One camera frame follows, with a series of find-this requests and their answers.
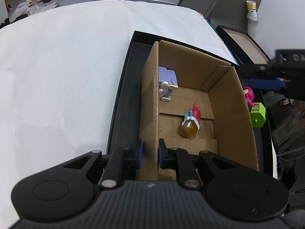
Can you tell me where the pink toy figure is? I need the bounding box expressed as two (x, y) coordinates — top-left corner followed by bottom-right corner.
(243, 86), (254, 107)

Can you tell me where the green cube toy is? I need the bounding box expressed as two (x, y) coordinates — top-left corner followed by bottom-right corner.
(250, 102), (266, 128)

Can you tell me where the red figure yellow jar toy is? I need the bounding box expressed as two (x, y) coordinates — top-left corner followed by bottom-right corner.
(178, 103), (201, 139)

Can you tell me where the brown cardboard box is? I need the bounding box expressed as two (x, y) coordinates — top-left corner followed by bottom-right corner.
(136, 41), (259, 180)

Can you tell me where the lavender sofa toy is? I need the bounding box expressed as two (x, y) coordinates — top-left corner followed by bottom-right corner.
(159, 66), (178, 102)

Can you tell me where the black tray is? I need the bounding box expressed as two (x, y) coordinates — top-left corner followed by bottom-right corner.
(107, 31), (278, 178)

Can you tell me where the black side table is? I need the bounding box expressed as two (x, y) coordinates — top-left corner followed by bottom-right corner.
(216, 25), (270, 65)

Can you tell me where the yellow lid white bottle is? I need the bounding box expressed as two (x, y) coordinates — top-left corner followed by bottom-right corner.
(246, 0), (258, 27)

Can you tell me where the yellow slipper pair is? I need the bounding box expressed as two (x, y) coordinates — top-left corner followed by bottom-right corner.
(25, 0), (45, 8)

